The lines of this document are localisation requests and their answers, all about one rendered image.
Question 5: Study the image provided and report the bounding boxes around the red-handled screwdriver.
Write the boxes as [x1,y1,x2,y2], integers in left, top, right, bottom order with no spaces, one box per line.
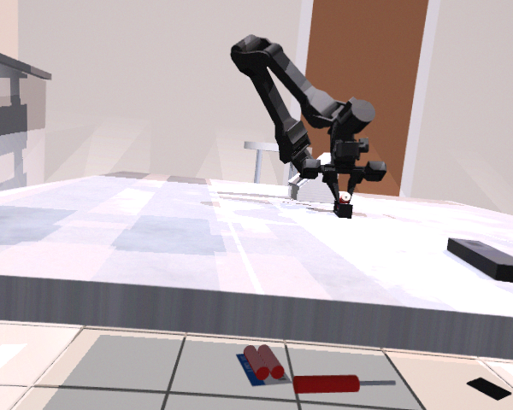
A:
[292,374,396,394]

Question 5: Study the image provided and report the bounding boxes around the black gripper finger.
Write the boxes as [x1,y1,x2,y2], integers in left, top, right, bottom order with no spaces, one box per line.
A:
[322,170,339,205]
[347,171,365,204]

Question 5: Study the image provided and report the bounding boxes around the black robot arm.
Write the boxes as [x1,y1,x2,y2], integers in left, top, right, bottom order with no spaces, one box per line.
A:
[230,34,375,178]

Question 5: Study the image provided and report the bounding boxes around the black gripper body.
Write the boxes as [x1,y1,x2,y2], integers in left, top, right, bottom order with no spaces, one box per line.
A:
[302,138,387,182]

